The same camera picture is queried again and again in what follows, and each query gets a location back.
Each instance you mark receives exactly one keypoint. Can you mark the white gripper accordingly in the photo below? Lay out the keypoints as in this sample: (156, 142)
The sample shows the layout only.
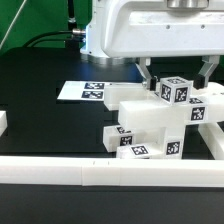
(153, 28)

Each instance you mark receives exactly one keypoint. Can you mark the white chair back frame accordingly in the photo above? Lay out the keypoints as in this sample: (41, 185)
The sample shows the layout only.
(141, 109)

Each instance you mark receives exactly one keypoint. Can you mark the white chair seat part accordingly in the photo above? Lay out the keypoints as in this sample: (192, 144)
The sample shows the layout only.
(164, 143)

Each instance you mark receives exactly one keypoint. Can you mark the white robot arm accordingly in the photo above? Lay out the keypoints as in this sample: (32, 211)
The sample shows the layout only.
(92, 49)

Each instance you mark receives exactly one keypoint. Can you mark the white right fence bar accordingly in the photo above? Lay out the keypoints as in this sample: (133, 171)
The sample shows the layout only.
(213, 136)

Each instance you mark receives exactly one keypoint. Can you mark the white fence bar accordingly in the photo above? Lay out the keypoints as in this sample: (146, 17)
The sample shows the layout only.
(3, 122)
(213, 136)
(111, 172)

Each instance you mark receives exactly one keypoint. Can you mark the white left fence bar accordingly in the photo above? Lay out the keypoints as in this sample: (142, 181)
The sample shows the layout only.
(3, 122)

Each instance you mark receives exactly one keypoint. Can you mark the white front fence bar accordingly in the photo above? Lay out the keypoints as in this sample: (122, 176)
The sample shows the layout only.
(111, 172)

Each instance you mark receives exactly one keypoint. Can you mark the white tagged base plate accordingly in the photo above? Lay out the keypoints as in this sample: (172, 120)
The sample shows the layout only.
(83, 90)

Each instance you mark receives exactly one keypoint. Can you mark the black vertical post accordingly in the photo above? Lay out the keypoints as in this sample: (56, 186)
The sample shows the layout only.
(71, 13)

